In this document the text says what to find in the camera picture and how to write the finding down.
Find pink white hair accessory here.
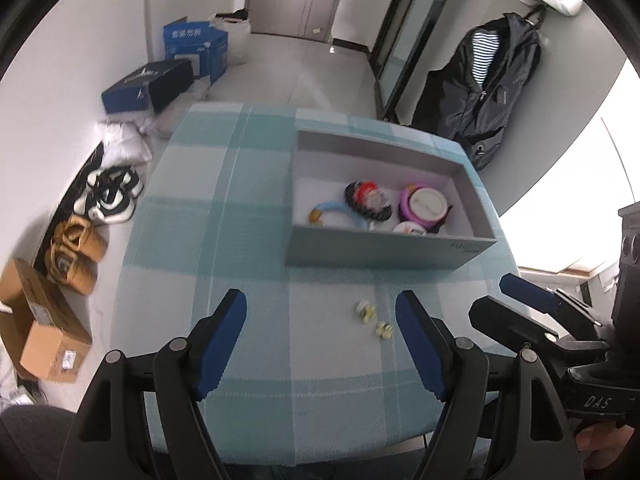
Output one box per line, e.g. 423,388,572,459
393,221,427,235

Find light blue ring bracelet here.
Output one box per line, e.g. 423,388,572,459
307,199,374,231

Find purple ring bracelet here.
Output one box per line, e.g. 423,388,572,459
397,183,449,224

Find black spiral hair tie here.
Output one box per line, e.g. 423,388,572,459
342,180,394,224

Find round red white badge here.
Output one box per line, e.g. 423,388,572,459
348,181,390,216

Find person's right hand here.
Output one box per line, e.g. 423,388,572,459
575,422,634,469

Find small yellow earring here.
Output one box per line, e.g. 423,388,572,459
375,322,394,340
355,300,376,323

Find tan shoes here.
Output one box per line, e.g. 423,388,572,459
44,214,108,296

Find black white sneakers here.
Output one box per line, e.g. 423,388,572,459
73,166,144,226

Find grey cardboard box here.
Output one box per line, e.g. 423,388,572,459
285,130,497,269

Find brown cardboard box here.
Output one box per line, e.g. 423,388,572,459
1,258,92,384

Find white packed parcel bag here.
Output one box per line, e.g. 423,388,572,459
94,122,153,168

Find black backpack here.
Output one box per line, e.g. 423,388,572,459
410,6,546,170

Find dark blue shoe box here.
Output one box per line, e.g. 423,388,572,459
101,58,194,115

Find blue cardboard box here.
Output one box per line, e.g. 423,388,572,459
163,21,228,84

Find white plastic bag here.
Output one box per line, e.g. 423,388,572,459
209,9,252,66

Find black framed mirror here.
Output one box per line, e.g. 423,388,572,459
369,0,448,122

